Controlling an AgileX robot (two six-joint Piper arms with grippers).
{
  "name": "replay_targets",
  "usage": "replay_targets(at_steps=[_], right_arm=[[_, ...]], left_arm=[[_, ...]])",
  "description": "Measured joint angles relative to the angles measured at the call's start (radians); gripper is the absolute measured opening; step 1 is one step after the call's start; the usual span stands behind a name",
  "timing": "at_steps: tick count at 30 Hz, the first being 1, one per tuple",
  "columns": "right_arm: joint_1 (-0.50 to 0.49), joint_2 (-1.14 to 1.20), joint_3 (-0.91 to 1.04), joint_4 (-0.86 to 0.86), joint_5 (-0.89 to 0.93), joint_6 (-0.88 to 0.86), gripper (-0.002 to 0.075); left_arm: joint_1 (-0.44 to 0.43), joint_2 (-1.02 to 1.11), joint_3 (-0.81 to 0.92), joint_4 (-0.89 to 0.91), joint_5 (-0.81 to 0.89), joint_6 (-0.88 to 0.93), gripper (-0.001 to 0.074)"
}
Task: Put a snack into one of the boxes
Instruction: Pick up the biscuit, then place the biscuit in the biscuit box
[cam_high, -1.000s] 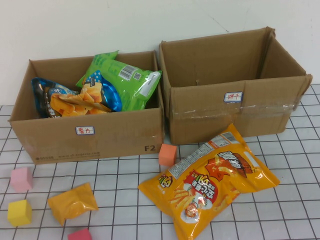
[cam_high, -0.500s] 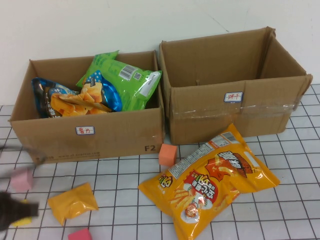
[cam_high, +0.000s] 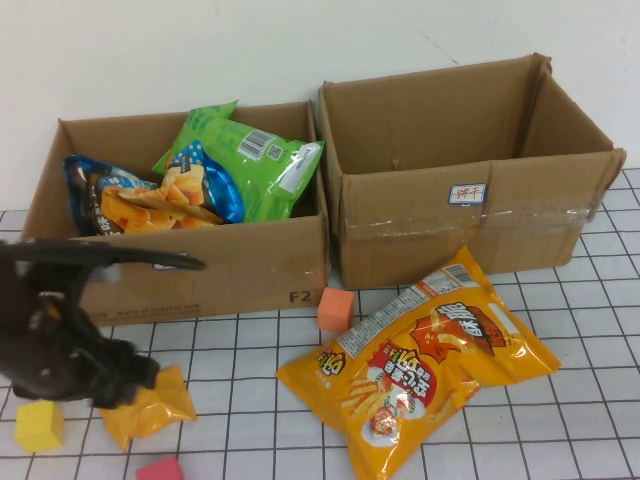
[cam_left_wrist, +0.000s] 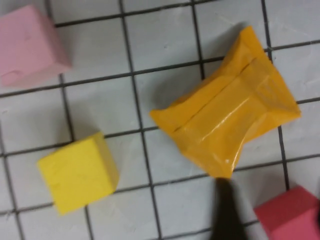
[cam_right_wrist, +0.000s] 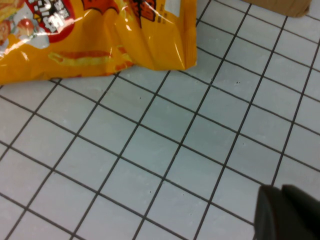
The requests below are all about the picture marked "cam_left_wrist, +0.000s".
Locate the yellow foam cube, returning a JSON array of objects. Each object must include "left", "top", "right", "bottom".
[{"left": 36, "top": 131, "right": 120, "bottom": 217}]

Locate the red foam cube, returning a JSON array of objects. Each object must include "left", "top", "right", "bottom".
[{"left": 253, "top": 185, "right": 320, "bottom": 240}]

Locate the yellow snack bag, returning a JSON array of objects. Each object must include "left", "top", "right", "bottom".
[{"left": 149, "top": 24, "right": 302, "bottom": 180}]

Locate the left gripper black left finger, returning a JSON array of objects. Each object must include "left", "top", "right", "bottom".
[{"left": 211, "top": 176, "right": 251, "bottom": 240}]

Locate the pink foam cube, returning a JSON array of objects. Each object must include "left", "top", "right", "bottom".
[{"left": 0, "top": 4, "right": 73, "bottom": 88}]

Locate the white black-checked tablecloth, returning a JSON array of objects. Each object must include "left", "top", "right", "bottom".
[{"left": 0, "top": 0, "right": 320, "bottom": 240}]

